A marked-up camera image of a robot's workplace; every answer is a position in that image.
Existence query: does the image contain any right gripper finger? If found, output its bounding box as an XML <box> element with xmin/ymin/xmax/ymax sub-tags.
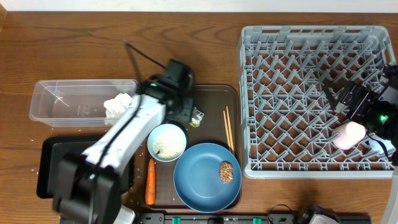
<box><xmin>323</xmin><ymin>81</ymin><xmax>356</xmax><ymax>92</ymax></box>
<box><xmin>324</xmin><ymin>88</ymin><xmax>345</xmax><ymax>113</ymax></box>

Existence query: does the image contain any pink cup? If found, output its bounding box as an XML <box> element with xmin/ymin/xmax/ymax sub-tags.
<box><xmin>332</xmin><ymin>121</ymin><xmax>366</xmax><ymax>150</ymax></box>

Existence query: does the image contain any yellow snack wrapper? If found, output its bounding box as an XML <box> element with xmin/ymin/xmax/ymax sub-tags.
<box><xmin>190</xmin><ymin>107</ymin><xmax>205</xmax><ymax>128</ymax></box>

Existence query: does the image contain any light blue rice bowl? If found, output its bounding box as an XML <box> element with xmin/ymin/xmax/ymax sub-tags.
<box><xmin>147</xmin><ymin>124</ymin><xmax>187</xmax><ymax>162</ymax></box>

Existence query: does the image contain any white tissue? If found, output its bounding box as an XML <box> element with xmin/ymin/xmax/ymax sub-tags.
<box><xmin>103</xmin><ymin>93</ymin><xmax>132</xmax><ymax>118</ymax></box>

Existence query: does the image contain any blue plate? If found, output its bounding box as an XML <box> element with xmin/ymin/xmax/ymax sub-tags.
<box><xmin>174</xmin><ymin>143</ymin><xmax>242</xmax><ymax>213</ymax></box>

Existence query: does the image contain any orange carrot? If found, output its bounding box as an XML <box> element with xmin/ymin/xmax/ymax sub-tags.
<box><xmin>145</xmin><ymin>159</ymin><xmax>156</xmax><ymax>205</ymax></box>

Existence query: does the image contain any light blue cup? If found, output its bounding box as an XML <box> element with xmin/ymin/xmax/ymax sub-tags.
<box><xmin>369</xmin><ymin>137</ymin><xmax>396</xmax><ymax>155</ymax></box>

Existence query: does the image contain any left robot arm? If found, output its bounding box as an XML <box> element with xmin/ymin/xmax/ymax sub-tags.
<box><xmin>53</xmin><ymin>59</ymin><xmax>194</xmax><ymax>224</ymax></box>

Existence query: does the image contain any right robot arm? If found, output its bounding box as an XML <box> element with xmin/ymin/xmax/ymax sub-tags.
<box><xmin>323</xmin><ymin>65</ymin><xmax>397</xmax><ymax>223</ymax></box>

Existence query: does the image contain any grey dishwasher rack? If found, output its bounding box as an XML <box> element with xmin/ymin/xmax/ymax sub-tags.
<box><xmin>238</xmin><ymin>26</ymin><xmax>396</xmax><ymax>179</ymax></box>

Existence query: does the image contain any brown serving tray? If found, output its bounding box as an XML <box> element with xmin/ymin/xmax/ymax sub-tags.
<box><xmin>149</xmin><ymin>85</ymin><xmax>240</xmax><ymax>210</ymax></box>

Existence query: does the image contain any wooden chopstick left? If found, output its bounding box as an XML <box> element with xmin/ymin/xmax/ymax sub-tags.
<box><xmin>223</xmin><ymin>111</ymin><xmax>232</xmax><ymax>152</ymax></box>

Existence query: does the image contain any wooden chopstick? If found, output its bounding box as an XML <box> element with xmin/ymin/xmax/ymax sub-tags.
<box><xmin>223</xmin><ymin>111</ymin><xmax>232</xmax><ymax>152</ymax></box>
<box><xmin>225</xmin><ymin>106</ymin><xmax>235</xmax><ymax>154</ymax></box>

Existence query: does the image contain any wooden chopstick right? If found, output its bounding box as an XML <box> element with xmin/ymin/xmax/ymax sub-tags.
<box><xmin>225</xmin><ymin>106</ymin><xmax>235</xmax><ymax>154</ymax></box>

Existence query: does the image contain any brown food clump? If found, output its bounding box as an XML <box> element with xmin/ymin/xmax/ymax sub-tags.
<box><xmin>220</xmin><ymin>161</ymin><xmax>233</xmax><ymax>184</ymax></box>

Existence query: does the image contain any clear plastic bin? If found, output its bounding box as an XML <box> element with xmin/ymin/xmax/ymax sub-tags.
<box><xmin>29</xmin><ymin>79</ymin><xmax>137</xmax><ymax>127</ymax></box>

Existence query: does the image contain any black tray bin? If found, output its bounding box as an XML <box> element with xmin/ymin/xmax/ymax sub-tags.
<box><xmin>36</xmin><ymin>135</ymin><xmax>102</xmax><ymax>199</ymax></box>

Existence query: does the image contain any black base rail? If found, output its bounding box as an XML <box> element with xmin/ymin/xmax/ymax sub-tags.
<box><xmin>133</xmin><ymin>212</ymin><xmax>373</xmax><ymax>224</ymax></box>

